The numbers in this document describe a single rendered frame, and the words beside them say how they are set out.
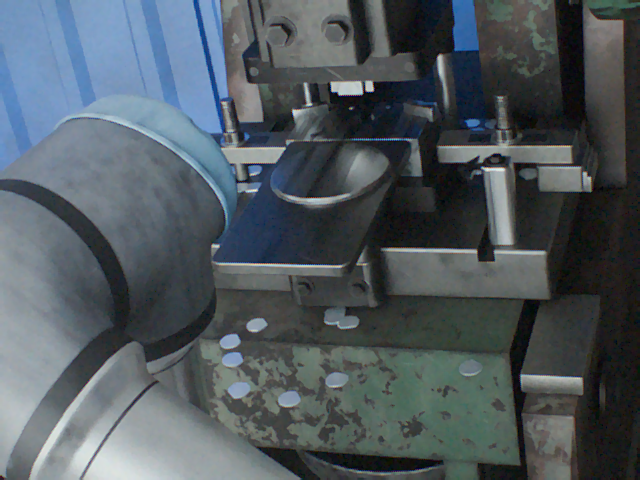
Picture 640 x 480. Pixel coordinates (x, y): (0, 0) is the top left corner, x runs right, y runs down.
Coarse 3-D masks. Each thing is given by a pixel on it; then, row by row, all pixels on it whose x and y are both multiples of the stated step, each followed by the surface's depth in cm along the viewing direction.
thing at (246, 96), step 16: (224, 0) 167; (224, 16) 168; (240, 16) 167; (224, 32) 169; (240, 32) 168; (224, 48) 169; (240, 48) 168; (240, 64) 169; (240, 80) 170; (240, 96) 170; (256, 96) 169; (240, 112) 171; (256, 112) 170
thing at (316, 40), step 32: (256, 0) 127; (288, 0) 123; (320, 0) 122; (352, 0) 121; (384, 0) 123; (416, 0) 133; (256, 32) 129; (288, 32) 124; (320, 32) 123; (352, 32) 122; (384, 32) 125; (288, 64) 126; (320, 64) 125; (352, 64) 124
